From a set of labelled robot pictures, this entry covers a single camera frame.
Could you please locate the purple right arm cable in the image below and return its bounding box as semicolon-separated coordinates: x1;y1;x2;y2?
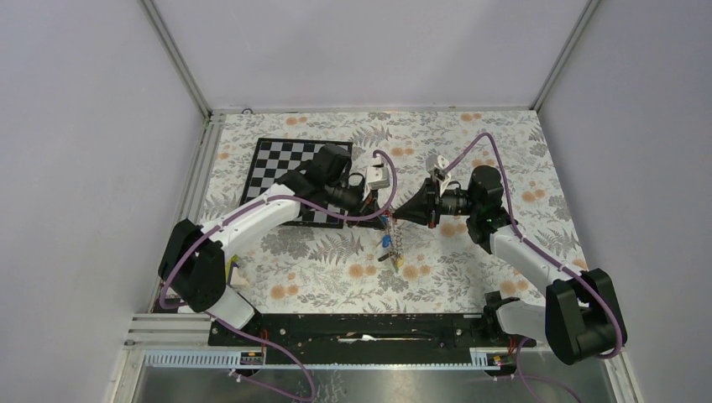
444;132;624;403

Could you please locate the grey slotted cable duct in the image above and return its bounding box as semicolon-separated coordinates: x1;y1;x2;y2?
144;345;500;371

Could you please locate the green white small object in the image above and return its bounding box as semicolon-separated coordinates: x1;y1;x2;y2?
225;254;250;289

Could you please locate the floral patterned table mat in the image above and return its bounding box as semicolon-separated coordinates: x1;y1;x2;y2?
200;111;587;313

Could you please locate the black white checkerboard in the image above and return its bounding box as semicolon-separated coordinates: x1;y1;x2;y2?
240;138;357;229

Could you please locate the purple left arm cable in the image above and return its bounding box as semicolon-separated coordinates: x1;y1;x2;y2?
158;149;400;401

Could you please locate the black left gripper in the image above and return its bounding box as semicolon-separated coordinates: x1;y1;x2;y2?
325;178;386;230

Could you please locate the metal keyring chain with keys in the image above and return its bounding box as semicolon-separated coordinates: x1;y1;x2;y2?
377;213;406;273

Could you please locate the aluminium frame rail left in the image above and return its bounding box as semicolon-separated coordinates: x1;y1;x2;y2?
147;111;227;316

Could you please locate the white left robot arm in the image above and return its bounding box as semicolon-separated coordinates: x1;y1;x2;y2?
158;144;397;345

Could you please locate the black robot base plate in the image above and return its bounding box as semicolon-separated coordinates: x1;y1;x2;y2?
207;313;520;356

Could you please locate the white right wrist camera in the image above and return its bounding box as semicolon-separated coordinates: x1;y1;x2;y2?
425;154;452;186

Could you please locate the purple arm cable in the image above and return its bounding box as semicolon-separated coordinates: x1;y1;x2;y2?
444;132;624;403
158;149;400;401

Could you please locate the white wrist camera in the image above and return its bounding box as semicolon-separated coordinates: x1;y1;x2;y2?
425;154;452;186
364;156;390;197

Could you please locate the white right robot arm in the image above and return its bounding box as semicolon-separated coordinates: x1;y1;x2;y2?
393;166;627;365

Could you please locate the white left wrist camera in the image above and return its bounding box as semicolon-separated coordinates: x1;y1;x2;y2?
364;156;390;197

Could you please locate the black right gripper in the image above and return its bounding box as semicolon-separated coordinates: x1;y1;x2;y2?
393;175;480;229

